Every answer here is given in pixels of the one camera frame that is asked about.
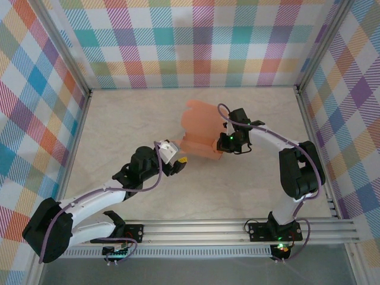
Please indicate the grey metal sheet panel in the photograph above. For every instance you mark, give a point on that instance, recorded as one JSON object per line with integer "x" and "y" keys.
{"x": 193, "y": 273}

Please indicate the aluminium frame post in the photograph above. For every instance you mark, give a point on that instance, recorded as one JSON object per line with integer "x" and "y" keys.
{"x": 312, "y": 63}
{"x": 80, "y": 75}
{"x": 354, "y": 264}
{"x": 34, "y": 273}

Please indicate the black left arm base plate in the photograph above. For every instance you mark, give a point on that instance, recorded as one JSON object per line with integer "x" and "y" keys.
{"x": 133, "y": 230}

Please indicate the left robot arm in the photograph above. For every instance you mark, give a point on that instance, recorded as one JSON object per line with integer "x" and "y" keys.
{"x": 89, "y": 199}

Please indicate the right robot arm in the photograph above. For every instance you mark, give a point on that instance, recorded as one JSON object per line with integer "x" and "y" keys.
{"x": 267, "y": 136}

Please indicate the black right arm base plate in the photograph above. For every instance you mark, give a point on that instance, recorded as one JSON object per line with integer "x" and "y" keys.
{"x": 258, "y": 231}

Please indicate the long aluminium base rail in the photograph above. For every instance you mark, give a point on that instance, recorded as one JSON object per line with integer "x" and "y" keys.
{"x": 193, "y": 233}

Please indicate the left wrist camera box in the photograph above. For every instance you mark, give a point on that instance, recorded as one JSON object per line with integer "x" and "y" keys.
{"x": 168, "y": 152}

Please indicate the aluminium side rail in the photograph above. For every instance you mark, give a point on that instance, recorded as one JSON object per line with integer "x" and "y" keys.
{"x": 310, "y": 127}
{"x": 80, "y": 118}

